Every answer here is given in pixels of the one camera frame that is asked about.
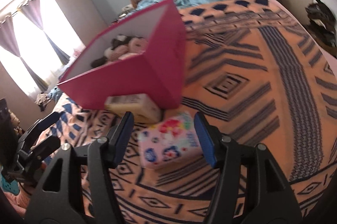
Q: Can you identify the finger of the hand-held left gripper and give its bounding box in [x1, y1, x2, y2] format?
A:
[25, 136, 62, 162]
[18, 111, 62, 151]

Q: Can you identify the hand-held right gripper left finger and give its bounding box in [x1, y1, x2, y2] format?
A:
[25, 111, 135, 224]

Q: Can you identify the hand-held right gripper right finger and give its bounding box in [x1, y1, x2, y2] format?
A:
[194, 111, 302, 224]

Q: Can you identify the floral printed packet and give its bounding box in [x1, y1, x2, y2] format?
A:
[138, 111, 204, 170]

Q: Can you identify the pink cardboard box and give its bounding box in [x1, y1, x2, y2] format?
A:
[56, 0, 188, 110]

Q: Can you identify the pink knitted plush toy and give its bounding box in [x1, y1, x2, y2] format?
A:
[103, 37, 149, 64]

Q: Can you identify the brown and white plush toy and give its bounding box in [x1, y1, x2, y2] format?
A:
[91, 34, 132, 68]

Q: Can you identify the crumpled patterned cloth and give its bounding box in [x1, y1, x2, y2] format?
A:
[35, 92, 52, 111]

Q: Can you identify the yellow cardboard box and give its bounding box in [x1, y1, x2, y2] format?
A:
[104, 94, 162, 123]

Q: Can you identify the purple curtain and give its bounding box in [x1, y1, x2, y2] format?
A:
[0, 13, 49, 93]
[17, 0, 70, 66]

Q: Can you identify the orange and navy patterned blanket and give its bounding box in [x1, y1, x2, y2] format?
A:
[5, 0, 337, 224]

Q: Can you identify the dark bag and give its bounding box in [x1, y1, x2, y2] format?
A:
[305, 0, 337, 47]

